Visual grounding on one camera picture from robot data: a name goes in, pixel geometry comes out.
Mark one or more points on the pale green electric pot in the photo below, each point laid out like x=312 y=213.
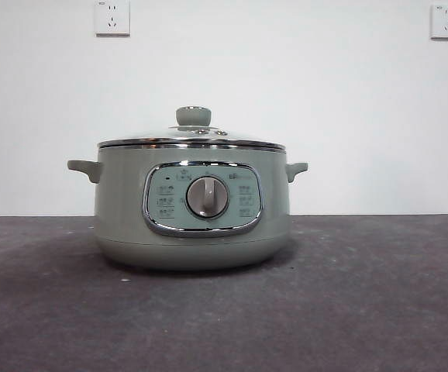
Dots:
x=123 y=201

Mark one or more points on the white wall socket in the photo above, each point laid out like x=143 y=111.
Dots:
x=446 y=23
x=112 y=19

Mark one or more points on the glass lid with green knob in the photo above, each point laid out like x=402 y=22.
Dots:
x=193 y=116

